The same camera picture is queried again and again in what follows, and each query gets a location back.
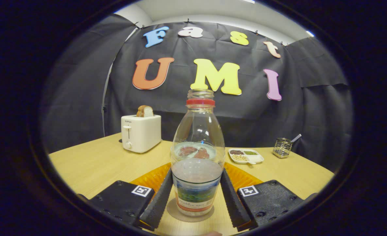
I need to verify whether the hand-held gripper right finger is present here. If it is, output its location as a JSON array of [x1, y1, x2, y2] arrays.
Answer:
[[220, 168, 304, 231]]

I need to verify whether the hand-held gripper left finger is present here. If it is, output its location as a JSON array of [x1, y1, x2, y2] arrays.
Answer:
[[89, 168, 174, 231]]

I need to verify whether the round brown coaster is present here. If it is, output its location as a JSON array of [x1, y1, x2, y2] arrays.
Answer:
[[167, 198, 215, 223]]

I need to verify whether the clear plastic juice bottle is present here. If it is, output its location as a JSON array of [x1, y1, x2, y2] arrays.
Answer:
[[171, 89, 226, 217]]

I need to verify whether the white divided grain tray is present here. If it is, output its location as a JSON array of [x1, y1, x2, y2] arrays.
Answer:
[[228, 148, 265, 165]]

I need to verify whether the pale green plate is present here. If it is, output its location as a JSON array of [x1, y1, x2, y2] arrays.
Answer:
[[174, 142, 217, 160]]

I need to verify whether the white toaster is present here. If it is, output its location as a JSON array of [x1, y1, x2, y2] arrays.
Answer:
[[121, 114, 162, 154]]

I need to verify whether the wooden table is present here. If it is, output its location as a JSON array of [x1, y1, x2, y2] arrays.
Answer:
[[48, 132, 335, 236]]

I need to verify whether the bread slice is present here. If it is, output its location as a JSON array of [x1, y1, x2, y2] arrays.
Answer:
[[136, 105, 154, 118]]

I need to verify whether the metal wire holder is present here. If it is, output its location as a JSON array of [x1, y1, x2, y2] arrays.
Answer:
[[272, 138, 293, 159]]

